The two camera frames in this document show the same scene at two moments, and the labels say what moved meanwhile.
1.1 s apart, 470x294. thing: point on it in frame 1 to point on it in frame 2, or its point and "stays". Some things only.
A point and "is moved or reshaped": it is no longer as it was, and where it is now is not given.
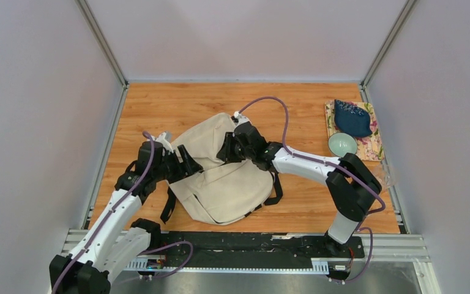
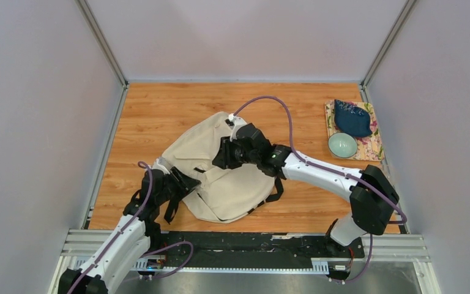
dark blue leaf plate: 351,119 stays
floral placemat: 369,148 stays
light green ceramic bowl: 341,143 stays
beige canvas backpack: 224,191 is moved or reshaped
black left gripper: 188,166 to 185,186
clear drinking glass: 384,175 stays
